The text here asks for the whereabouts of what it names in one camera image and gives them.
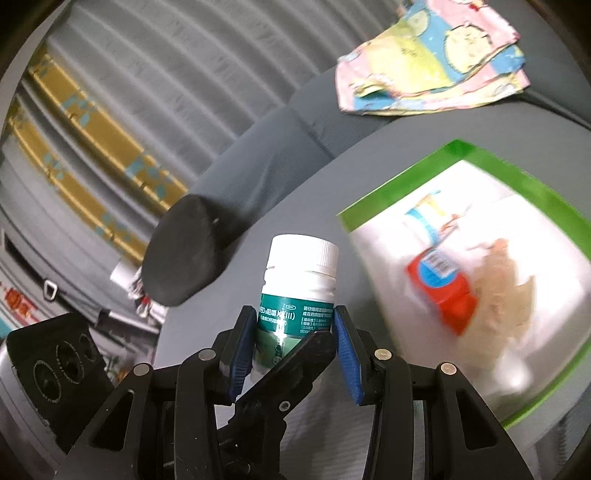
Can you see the white clutter pile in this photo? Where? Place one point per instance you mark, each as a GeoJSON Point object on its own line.
{"type": "Point", "coordinates": [124, 277]}

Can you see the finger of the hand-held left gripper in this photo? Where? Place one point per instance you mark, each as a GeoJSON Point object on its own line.
{"type": "Point", "coordinates": [295, 369]}

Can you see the green rimmed tray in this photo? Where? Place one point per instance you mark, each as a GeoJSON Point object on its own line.
{"type": "Point", "coordinates": [508, 217]}

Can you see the orange bottle with pink label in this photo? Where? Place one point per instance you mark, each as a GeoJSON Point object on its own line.
{"type": "Point", "coordinates": [438, 286]}

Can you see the amber hair claw clip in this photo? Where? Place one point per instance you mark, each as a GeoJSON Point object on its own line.
{"type": "Point", "coordinates": [501, 263]}

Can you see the white bottle with green label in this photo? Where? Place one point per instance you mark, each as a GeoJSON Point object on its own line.
{"type": "Point", "coordinates": [295, 286]}

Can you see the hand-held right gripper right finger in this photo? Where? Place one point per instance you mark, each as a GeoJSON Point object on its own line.
{"type": "Point", "coordinates": [348, 360]}

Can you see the small white bottle blue label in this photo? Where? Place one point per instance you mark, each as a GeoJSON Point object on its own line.
{"type": "Point", "coordinates": [429, 221]}

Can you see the cartoon printed cloth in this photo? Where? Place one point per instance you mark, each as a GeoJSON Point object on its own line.
{"type": "Point", "coordinates": [415, 60]}

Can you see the black cushion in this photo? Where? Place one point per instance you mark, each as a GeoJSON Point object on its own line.
{"type": "Point", "coordinates": [184, 249]}

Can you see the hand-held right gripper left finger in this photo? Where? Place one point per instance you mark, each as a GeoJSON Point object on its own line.
{"type": "Point", "coordinates": [240, 355]}

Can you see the grey and yellow curtain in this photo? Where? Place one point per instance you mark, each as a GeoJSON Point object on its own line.
{"type": "Point", "coordinates": [138, 92]}

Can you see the grey sofa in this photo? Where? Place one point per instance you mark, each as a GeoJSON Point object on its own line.
{"type": "Point", "coordinates": [286, 152]}

